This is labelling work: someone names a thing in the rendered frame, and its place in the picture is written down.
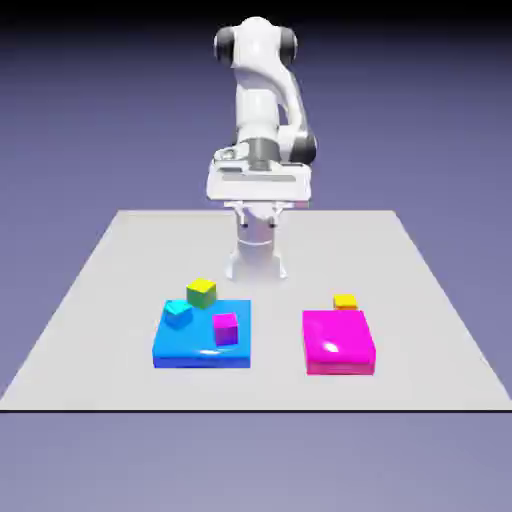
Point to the large magenta box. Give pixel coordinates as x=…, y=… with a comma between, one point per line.
x=338, y=340

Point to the large blue box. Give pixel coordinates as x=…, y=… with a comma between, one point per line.
x=200, y=352

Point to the small cyan cube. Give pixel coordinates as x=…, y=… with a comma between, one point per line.
x=178, y=314

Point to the small yellow orange cube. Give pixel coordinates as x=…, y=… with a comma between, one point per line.
x=344, y=301

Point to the small yellow green cube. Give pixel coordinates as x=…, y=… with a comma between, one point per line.
x=201, y=294

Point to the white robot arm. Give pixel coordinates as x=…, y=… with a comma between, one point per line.
x=256, y=80

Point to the small magenta cube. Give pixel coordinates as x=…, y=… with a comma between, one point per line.
x=225, y=328

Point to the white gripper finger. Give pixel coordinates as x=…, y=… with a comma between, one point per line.
x=274, y=218
x=241, y=218

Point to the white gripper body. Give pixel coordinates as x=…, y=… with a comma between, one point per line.
x=258, y=188

